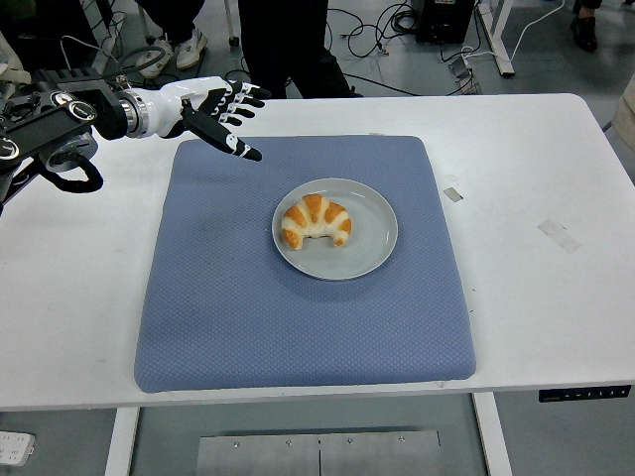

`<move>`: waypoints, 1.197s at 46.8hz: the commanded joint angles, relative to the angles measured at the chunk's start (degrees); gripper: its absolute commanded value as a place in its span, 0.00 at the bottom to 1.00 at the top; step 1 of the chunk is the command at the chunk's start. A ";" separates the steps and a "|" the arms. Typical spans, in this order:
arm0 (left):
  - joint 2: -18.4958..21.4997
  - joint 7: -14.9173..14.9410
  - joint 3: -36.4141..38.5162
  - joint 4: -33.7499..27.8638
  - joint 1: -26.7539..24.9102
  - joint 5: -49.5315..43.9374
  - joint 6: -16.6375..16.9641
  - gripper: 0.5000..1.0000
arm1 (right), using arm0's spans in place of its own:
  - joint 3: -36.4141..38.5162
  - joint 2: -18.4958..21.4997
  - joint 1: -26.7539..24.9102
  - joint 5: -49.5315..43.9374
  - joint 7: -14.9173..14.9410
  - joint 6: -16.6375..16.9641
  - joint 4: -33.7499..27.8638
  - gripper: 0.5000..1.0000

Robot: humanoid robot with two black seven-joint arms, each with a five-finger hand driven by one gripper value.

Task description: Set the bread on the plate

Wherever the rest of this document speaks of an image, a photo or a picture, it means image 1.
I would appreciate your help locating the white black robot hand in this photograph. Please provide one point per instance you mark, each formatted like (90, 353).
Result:
(173, 104)

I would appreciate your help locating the golden croissant bread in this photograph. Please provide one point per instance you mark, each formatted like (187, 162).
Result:
(317, 218)

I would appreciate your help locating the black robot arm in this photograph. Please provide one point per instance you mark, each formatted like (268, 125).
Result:
(54, 124)

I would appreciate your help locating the grey round plate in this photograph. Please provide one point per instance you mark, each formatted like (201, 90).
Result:
(367, 248)

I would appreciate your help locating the grey metal plate with screws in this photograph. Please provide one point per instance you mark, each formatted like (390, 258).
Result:
(317, 456)

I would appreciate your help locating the person with white shoes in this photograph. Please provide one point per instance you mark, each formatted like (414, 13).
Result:
(191, 47)

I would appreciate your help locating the person with black shoes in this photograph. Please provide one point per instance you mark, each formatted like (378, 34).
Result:
(283, 39)

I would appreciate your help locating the white chair part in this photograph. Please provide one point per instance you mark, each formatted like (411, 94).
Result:
(15, 74)

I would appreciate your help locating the blue quilted mat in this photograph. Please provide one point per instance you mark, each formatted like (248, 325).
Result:
(297, 327)

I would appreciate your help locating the black computer box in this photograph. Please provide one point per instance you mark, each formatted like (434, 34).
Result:
(444, 20)

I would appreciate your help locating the grey floor power strip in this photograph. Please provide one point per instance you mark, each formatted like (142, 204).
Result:
(464, 74)

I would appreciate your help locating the small grey tape piece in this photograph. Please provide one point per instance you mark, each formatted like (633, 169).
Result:
(453, 194)

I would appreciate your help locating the white slanted desk leg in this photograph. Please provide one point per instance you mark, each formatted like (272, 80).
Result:
(501, 44)

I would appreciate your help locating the white table leg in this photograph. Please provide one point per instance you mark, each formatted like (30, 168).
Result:
(493, 436)
(121, 441)

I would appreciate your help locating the white power strip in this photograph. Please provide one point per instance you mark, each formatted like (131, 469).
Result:
(15, 448)

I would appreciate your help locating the large grey tape piece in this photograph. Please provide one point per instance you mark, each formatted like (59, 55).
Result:
(559, 236)

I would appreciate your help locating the person's dark shoe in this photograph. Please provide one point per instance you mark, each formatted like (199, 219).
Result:
(585, 35)

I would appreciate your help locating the beige fabric object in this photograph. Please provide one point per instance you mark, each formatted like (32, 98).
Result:
(627, 109)

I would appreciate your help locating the black table control panel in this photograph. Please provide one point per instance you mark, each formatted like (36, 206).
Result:
(585, 393)

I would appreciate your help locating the white post with caster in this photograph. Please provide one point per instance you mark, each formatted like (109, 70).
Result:
(233, 25)

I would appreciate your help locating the white slanted frame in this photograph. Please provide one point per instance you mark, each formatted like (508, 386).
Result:
(101, 25)

